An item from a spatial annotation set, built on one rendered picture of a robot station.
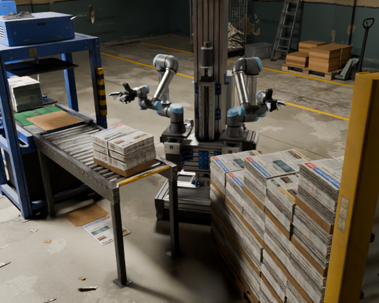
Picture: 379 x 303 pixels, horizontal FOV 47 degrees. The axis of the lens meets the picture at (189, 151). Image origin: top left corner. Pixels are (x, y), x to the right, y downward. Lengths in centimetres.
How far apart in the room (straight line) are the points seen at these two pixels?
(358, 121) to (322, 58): 770
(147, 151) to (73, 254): 114
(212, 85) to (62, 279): 192
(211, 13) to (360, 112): 238
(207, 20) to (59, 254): 225
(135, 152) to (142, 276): 97
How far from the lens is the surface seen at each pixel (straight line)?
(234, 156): 324
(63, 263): 366
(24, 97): 474
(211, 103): 367
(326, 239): 203
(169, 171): 319
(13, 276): 366
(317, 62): 915
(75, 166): 334
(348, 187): 149
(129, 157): 299
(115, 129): 326
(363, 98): 138
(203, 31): 366
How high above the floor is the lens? 216
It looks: 24 degrees down
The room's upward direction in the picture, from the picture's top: 1 degrees counter-clockwise
